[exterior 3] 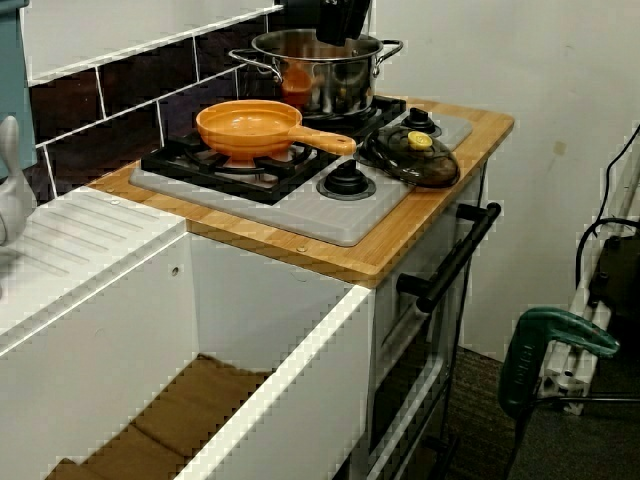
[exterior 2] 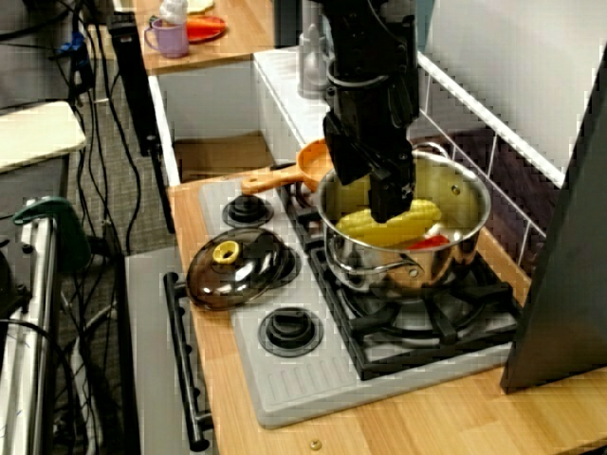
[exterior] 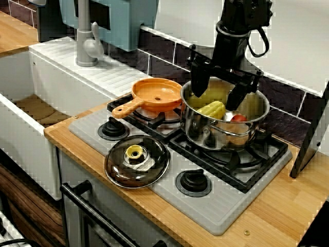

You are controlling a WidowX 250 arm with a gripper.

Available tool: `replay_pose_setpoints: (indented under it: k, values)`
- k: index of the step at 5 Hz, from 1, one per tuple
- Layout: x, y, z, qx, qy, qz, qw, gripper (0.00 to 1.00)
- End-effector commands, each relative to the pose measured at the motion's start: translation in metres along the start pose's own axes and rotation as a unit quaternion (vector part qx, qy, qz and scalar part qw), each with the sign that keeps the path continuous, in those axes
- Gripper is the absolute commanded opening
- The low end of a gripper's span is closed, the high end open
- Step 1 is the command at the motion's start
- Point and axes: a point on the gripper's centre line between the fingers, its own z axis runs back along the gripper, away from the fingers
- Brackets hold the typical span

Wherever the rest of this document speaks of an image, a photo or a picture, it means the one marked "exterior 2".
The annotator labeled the gray toy stove plate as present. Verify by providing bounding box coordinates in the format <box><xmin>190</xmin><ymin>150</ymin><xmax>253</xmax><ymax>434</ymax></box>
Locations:
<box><xmin>197</xmin><ymin>177</ymin><xmax>521</xmax><ymax>430</ymax></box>

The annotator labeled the black oven door handle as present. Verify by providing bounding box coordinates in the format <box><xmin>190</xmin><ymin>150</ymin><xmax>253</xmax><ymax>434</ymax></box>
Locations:
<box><xmin>163</xmin><ymin>271</ymin><xmax>213</xmax><ymax>451</ymax></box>

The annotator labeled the orange toy frying pan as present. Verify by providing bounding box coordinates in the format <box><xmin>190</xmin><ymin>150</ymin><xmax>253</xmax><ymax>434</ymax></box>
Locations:
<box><xmin>240</xmin><ymin>137</ymin><xmax>342</xmax><ymax>196</ymax></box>

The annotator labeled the white oven door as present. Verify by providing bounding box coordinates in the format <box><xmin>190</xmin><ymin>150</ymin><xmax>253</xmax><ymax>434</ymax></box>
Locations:
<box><xmin>123</xmin><ymin>248</ymin><xmax>217</xmax><ymax>455</ymax></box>

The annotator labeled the stainless steel pot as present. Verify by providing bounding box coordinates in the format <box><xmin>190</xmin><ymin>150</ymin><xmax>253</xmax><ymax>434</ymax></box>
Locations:
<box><xmin>315</xmin><ymin>140</ymin><xmax>493</xmax><ymax>298</ymax></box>

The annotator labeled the red white toy vegetable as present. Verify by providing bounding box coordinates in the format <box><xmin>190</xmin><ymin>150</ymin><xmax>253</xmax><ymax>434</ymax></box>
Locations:
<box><xmin>405</xmin><ymin>222</ymin><xmax>464</xmax><ymax>251</ymax></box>

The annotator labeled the black burner grate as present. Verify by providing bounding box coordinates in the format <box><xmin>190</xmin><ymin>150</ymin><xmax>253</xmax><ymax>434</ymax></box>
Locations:
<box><xmin>277</xmin><ymin>179</ymin><xmax>342</xmax><ymax>252</ymax></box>
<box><xmin>310</xmin><ymin>241</ymin><xmax>523</xmax><ymax>382</ymax></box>

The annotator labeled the black slanted panel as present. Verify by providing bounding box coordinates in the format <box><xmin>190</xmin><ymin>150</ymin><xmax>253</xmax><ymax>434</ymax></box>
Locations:
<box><xmin>500</xmin><ymin>51</ymin><xmax>607</xmax><ymax>394</ymax></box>

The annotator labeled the beige board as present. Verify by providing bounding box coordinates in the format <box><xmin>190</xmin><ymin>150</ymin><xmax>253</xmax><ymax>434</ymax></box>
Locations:
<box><xmin>0</xmin><ymin>100</ymin><xmax>87</xmax><ymax>174</ymax></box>

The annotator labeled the red orange plate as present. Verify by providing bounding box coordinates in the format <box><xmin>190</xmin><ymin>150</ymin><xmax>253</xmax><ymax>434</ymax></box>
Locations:
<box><xmin>185</xmin><ymin>13</ymin><xmax>228</xmax><ymax>45</ymax></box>

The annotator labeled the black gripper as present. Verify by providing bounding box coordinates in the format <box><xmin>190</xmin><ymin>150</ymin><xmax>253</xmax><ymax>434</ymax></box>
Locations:
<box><xmin>323</xmin><ymin>75</ymin><xmax>421</xmax><ymax>225</ymax></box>

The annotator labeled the black metal post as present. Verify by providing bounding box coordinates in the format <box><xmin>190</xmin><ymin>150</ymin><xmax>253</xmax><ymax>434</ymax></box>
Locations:
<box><xmin>107</xmin><ymin>11</ymin><xmax>176</xmax><ymax>234</ymax></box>

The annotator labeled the glass lid with yellow knob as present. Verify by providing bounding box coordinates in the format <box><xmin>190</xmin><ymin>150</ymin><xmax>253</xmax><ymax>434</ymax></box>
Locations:
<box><xmin>185</xmin><ymin>227</ymin><xmax>296</xmax><ymax>313</ymax></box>

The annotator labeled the black cable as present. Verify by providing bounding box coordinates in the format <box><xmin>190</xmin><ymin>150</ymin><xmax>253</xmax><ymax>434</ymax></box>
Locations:
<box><xmin>92</xmin><ymin>0</ymin><xmax>143</xmax><ymax>255</ymax></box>

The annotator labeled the black stove knob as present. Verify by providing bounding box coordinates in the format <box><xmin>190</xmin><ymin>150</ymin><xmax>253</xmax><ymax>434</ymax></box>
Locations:
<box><xmin>222</xmin><ymin>193</ymin><xmax>275</xmax><ymax>229</ymax></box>
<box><xmin>257</xmin><ymin>306</ymin><xmax>325</xmax><ymax>359</ymax></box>

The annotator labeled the purple plastic cup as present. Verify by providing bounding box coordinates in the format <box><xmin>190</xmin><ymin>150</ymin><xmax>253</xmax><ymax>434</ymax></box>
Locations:
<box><xmin>143</xmin><ymin>17</ymin><xmax>190</xmax><ymax>60</ymax></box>

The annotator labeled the blue cable connector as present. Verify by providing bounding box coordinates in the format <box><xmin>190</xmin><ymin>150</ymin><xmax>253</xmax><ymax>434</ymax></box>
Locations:
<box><xmin>56</xmin><ymin>32</ymin><xmax>89</xmax><ymax>58</ymax></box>

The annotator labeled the white toy object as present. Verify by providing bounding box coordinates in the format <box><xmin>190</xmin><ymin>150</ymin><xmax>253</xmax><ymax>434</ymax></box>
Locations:
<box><xmin>158</xmin><ymin>0</ymin><xmax>190</xmax><ymax>25</ymax></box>

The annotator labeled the white toy sink basin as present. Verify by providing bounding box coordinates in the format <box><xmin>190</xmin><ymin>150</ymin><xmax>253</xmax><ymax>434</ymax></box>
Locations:
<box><xmin>149</xmin><ymin>46</ymin><xmax>333</xmax><ymax>189</ymax></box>

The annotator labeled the yellow toy corn cob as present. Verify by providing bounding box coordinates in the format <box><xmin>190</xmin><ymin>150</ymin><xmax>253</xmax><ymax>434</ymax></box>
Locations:
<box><xmin>335</xmin><ymin>198</ymin><xmax>442</xmax><ymax>248</ymax></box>

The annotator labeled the silver metal frame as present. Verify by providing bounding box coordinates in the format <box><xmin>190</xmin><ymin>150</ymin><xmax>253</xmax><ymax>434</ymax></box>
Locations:
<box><xmin>0</xmin><ymin>203</ymin><xmax>63</xmax><ymax>455</ymax></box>

